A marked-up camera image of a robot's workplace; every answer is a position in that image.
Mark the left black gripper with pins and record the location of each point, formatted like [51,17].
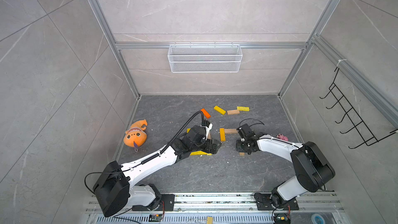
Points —
[215,147]

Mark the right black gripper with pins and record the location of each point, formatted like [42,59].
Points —
[238,146]

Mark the orange-yellow block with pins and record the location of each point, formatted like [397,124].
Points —
[222,135]

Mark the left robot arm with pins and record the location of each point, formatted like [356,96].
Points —
[117,186]

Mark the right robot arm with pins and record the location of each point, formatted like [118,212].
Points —
[311,167]

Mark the orange block upper centre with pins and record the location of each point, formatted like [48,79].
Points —
[206,113]

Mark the pink pig toy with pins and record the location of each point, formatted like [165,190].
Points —
[282,137]

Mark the yellow-green block top right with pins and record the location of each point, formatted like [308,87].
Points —
[241,108]

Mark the tan block top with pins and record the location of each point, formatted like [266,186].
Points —
[233,112]

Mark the yellow block top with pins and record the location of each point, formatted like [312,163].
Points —
[220,110]

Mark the orange plush toy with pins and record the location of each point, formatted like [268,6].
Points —
[136,136]

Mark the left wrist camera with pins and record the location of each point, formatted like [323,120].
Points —
[208,127]

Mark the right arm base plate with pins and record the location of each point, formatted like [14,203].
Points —
[268,202]

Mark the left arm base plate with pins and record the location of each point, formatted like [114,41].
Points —
[164,202]

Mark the aluminium rail frame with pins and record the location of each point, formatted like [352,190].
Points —
[224,208]

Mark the white wire mesh basket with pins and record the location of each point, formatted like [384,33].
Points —
[209,58]

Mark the black wire hook rack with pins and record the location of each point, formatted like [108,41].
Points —
[358,125]

